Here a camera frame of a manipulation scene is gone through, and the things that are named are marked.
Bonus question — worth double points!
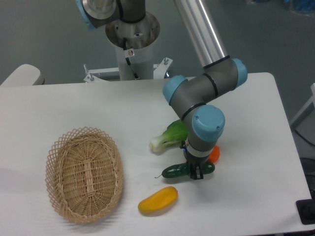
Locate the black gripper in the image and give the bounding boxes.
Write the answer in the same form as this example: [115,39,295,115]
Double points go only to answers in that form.
[181,140,212,179]

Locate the dark green cucumber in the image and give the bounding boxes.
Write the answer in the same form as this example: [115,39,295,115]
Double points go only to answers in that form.
[160,162,215,178]

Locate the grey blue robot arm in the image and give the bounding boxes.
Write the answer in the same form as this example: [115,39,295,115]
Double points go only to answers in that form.
[76,0,248,179]

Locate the orange tangerine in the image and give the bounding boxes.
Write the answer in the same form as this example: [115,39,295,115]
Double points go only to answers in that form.
[207,145,221,164]

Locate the green bok choy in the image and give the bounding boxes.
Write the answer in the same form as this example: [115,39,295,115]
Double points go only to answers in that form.
[149,119,189,153]

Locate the yellow orange mango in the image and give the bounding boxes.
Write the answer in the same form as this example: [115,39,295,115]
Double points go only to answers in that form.
[138,186,178,214]

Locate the oval wicker basket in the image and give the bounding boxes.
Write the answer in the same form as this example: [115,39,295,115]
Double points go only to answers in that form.
[45,127,124,223]

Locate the black device at table edge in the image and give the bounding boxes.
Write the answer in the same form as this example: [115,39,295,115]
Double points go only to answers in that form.
[296,199,315,225]

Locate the white chair armrest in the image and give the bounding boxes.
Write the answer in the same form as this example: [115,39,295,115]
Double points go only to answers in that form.
[0,64,45,88]

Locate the blue bag top right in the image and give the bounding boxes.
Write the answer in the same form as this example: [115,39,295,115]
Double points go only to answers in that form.
[283,0,315,16]

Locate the white metal frame right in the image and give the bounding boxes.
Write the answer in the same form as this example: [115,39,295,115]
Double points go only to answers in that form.
[289,84,315,130]

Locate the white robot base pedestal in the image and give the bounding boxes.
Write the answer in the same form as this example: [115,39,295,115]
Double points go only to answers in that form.
[84,12,173,83]

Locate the black cable on pedestal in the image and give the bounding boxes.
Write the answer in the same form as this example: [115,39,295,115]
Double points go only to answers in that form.
[122,37,141,81]

